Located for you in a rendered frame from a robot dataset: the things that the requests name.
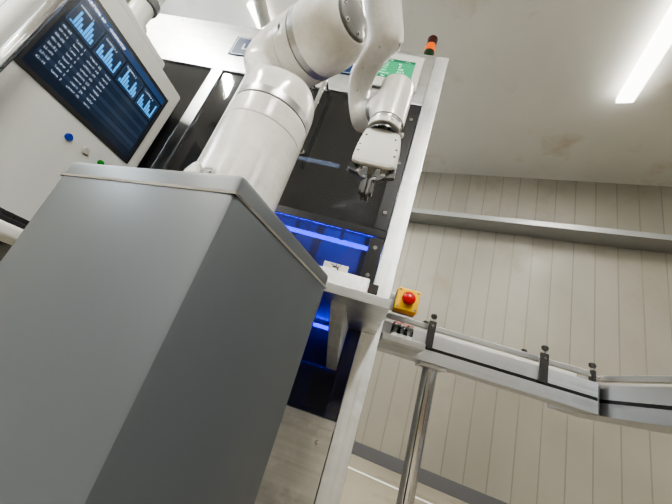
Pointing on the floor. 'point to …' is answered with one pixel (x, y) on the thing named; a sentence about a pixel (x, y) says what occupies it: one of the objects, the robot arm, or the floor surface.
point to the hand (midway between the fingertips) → (365, 189)
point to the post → (331, 488)
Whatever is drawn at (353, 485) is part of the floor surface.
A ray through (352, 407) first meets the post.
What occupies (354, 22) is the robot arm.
